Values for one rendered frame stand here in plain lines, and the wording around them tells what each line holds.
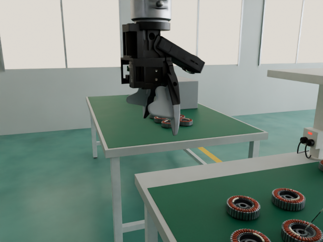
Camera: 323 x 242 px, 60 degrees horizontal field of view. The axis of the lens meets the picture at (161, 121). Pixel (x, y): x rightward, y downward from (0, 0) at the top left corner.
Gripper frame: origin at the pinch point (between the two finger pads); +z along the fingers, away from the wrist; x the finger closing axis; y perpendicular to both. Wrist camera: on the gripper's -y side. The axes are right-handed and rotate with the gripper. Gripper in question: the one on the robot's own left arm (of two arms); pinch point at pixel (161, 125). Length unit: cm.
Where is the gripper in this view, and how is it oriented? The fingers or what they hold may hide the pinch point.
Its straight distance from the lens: 57.8
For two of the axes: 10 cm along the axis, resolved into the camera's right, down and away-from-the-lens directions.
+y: -9.0, 1.1, -4.2
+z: 0.0, 9.7, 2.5
